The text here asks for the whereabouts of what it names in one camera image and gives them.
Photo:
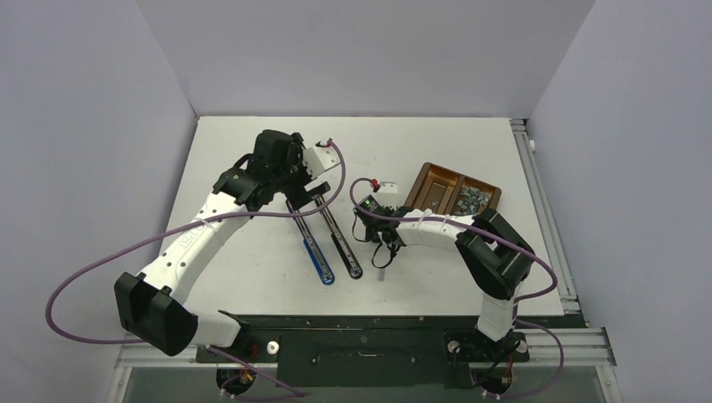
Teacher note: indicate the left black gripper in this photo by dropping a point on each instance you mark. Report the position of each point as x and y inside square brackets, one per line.
[299, 194]

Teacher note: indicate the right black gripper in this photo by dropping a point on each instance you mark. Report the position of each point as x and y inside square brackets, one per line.
[371, 235]

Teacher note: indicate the black stapler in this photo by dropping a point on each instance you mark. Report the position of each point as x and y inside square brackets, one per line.
[349, 259]

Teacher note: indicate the blue stapler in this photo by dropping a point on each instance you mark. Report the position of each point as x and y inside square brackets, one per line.
[317, 257]

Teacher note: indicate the brown plastic tray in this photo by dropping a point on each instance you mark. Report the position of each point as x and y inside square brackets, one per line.
[436, 188]

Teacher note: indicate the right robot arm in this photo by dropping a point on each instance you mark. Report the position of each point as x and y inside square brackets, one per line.
[496, 256]

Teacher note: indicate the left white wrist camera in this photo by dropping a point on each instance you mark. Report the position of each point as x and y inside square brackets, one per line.
[318, 160]

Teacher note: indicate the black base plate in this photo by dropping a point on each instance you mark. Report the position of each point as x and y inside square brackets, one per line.
[370, 351]

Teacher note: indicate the aluminium side rail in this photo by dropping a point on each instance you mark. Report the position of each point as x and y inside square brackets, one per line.
[552, 241]

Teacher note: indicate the aluminium front rail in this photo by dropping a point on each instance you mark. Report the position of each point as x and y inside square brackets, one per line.
[589, 347]

